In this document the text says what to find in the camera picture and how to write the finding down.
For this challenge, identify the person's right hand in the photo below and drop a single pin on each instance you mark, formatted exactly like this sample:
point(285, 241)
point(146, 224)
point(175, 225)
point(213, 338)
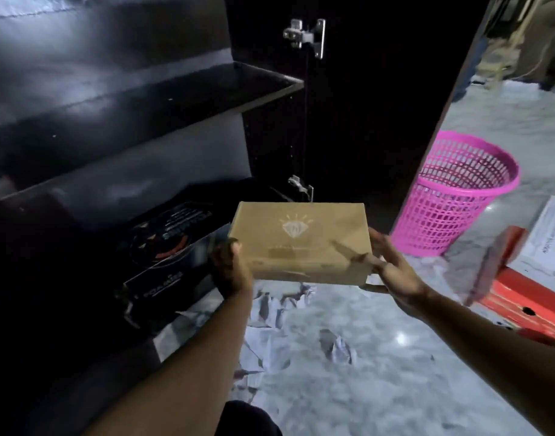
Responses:
point(397, 276)

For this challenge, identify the person's left hand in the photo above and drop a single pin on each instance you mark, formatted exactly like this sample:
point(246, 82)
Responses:
point(229, 272)

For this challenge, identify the person's left thumb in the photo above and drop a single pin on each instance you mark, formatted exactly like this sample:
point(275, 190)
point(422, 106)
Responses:
point(234, 252)

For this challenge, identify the person's right thumb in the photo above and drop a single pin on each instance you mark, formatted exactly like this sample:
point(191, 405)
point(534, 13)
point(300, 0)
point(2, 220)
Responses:
point(366, 260)

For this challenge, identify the brown cardboard shoe box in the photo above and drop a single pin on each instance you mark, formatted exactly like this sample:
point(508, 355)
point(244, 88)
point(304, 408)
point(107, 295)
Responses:
point(300, 240)

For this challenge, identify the person's left forearm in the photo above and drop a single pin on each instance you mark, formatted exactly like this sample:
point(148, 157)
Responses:
point(177, 372)

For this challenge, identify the person's right forearm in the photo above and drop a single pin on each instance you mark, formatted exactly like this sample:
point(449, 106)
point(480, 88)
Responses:
point(500, 354)

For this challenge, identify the black shoe box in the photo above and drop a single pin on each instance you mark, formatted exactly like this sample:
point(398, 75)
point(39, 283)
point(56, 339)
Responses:
point(168, 254)

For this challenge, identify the silver cabinet hinge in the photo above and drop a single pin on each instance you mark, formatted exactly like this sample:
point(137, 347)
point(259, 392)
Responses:
point(304, 36)
point(300, 186)

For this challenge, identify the pink plastic mesh basket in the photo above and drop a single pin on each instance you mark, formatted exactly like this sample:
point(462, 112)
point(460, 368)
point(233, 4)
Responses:
point(450, 195)

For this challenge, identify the red box lid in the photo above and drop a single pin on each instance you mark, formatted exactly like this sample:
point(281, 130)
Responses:
point(488, 263)

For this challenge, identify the dark wooden cabinet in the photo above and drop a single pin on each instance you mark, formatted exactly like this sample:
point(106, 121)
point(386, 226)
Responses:
point(114, 154)

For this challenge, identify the dark cabinet door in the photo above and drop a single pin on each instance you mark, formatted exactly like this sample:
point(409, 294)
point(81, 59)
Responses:
point(372, 99)

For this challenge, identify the person's dark trouser knee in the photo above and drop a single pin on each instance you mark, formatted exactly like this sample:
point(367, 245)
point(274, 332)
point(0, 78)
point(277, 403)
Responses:
point(252, 420)

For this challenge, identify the red and white box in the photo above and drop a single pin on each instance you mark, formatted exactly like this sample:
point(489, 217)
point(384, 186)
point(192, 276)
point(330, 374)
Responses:
point(538, 276)

